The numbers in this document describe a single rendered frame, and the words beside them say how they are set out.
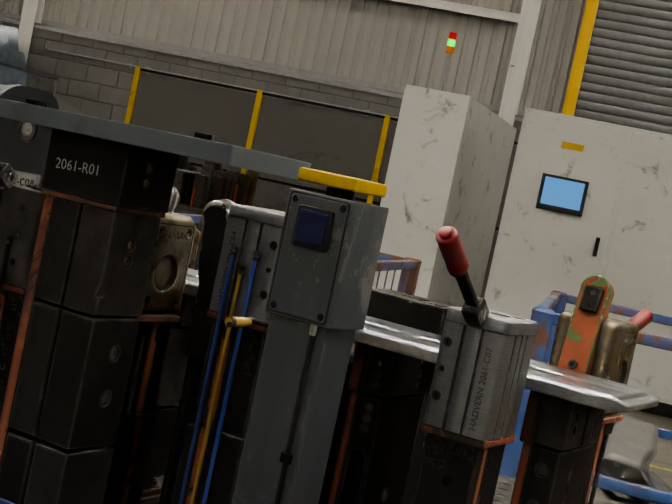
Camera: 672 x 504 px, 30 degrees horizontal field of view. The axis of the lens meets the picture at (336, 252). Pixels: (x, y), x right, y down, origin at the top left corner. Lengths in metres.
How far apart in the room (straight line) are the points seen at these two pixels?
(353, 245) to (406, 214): 8.36
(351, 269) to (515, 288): 8.29
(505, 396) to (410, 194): 8.25
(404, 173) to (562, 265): 1.36
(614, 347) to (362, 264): 0.49
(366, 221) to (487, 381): 0.20
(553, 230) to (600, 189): 0.45
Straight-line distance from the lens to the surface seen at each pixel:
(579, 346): 1.50
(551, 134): 9.37
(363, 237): 1.09
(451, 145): 9.40
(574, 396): 1.28
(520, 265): 9.35
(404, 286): 4.51
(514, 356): 1.21
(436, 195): 9.40
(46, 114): 1.23
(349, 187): 1.08
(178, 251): 1.44
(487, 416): 1.19
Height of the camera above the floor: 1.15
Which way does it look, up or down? 3 degrees down
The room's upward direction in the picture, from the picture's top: 12 degrees clockwise
